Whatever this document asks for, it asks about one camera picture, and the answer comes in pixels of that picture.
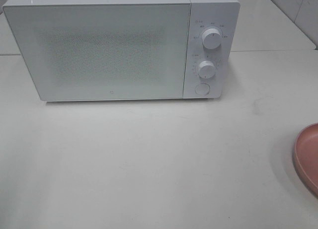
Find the white microwave oven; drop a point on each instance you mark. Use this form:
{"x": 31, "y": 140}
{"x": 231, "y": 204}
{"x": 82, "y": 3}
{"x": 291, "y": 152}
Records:
{"x": 203, "y": 14}

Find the white microwave door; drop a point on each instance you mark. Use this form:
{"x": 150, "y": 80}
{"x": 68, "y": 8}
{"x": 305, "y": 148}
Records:
{"x": 103, "y": 52}

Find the round door release button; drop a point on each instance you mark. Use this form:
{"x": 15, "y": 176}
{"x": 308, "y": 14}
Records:
{"x": 202, "y": 89}

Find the white microwave knob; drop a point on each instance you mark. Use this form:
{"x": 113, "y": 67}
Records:
{"x": 206, "y": 69}
{"x": 211, "y": 38}

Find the pink round plate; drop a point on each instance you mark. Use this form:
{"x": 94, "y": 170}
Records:
{"x": 305, "y": 157}

